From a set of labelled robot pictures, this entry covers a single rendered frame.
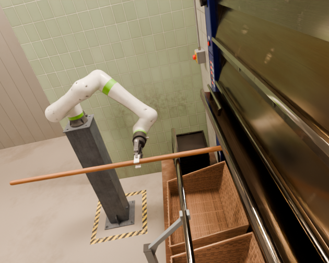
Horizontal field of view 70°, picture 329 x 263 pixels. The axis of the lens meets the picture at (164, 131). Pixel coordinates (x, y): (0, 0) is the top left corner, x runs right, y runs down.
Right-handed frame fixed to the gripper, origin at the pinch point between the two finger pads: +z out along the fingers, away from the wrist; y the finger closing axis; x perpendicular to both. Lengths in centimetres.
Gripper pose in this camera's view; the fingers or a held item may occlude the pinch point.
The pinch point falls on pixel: (137, 161)
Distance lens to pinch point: 140.3
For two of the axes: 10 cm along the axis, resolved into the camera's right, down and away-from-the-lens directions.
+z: 0.4, 5.4, -8.4
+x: -9.8, 1.8, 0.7
